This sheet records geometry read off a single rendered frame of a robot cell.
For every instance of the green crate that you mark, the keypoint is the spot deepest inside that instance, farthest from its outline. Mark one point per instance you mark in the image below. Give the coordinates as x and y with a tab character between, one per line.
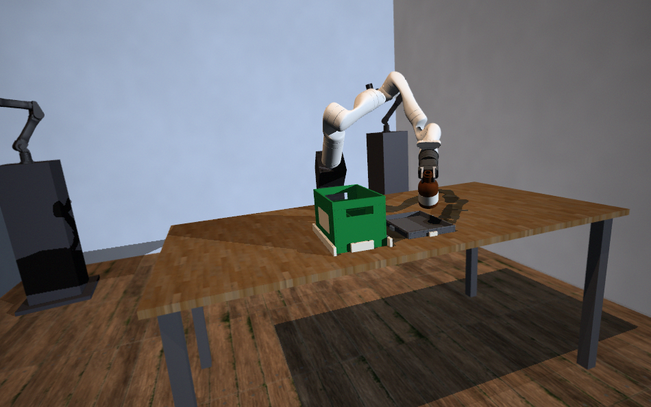
360	217

